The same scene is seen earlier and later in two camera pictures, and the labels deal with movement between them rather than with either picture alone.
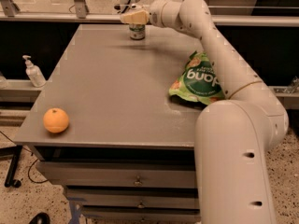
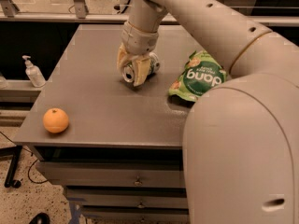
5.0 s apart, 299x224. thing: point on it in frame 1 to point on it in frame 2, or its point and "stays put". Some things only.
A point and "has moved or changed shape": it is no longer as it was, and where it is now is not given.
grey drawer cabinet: (104, 127) stays put
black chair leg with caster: (12, 151) stays put
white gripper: (154, 16) to (139, 42)
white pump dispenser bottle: (34, 73) stays put
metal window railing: (10, 11) stays put
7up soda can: (136, 32) has moved or changed shape
